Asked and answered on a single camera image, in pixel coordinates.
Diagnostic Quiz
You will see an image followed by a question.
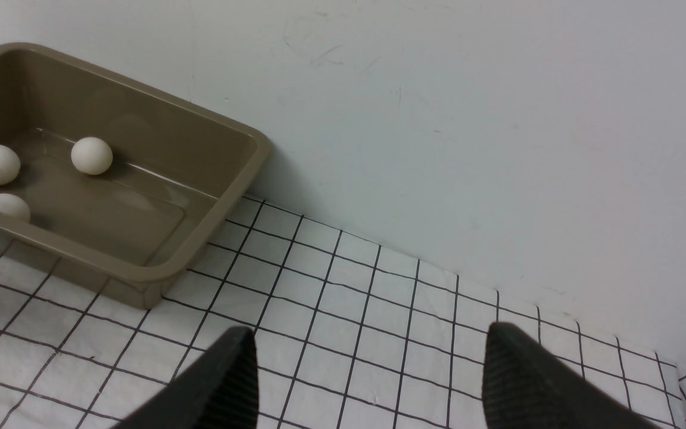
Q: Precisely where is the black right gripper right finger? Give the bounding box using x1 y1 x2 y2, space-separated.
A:
482 321 654 428

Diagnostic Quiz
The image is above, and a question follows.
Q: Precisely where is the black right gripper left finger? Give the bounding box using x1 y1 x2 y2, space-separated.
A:
114 327 259 428

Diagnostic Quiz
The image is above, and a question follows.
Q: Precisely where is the white black grid tablecloth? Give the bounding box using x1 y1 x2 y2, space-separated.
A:
0 198 686 428

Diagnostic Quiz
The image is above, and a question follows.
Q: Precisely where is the olive green plastic bin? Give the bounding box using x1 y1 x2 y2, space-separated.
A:
0 43 272 309

